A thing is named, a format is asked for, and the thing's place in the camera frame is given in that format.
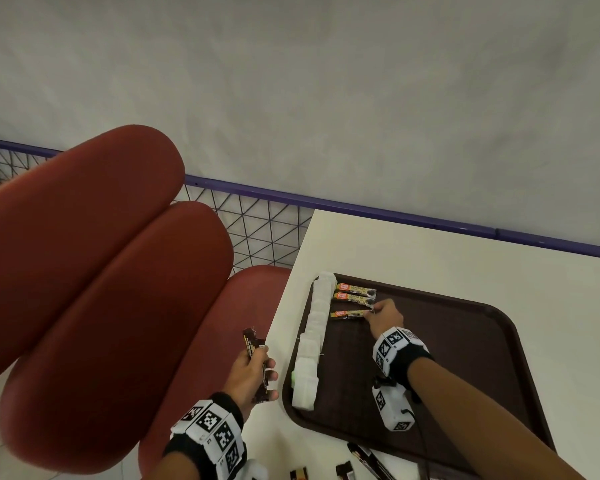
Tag person's left hand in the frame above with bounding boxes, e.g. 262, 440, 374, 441
225, 344, 279, 425

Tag person's right hand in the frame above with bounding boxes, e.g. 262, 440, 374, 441
365, 298, 406, 341

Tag handful of coffee stick sachets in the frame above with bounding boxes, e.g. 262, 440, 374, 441
242, 328, 273, 403

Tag row of white tea bags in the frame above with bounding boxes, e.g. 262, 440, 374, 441
291, 271, 337, 411

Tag brown plastic tray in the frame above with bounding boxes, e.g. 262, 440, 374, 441
282, 273, 556, 475

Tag person's left forearm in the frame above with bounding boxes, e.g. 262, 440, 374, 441
152, 452, 201, 480

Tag person's right forearm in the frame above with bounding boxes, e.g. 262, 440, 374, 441
407, 357, 589, 480

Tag right marker wristband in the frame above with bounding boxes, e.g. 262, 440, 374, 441
372, 327, 435, 391

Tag marker wristband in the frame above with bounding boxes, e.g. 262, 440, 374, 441
372, 327, 435, 391
162, 392, 246, 478

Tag left marker wristband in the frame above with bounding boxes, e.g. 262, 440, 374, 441
162, 392, 246, 478

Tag red padded chair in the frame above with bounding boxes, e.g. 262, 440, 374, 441
0, 124, 293, 478

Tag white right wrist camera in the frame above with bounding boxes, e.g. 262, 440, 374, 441
371, 379, 415, 432

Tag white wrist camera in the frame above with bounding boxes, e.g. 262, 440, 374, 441
371, 379, 415, 432
229, 458, 266, 480

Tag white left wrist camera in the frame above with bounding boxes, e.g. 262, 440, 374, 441
229, 458, 266, 480

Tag black camera cable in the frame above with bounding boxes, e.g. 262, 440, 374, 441
402, 409, 431, 480

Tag purple wire fence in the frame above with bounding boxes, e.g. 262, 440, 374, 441
0, 136, 600, 275

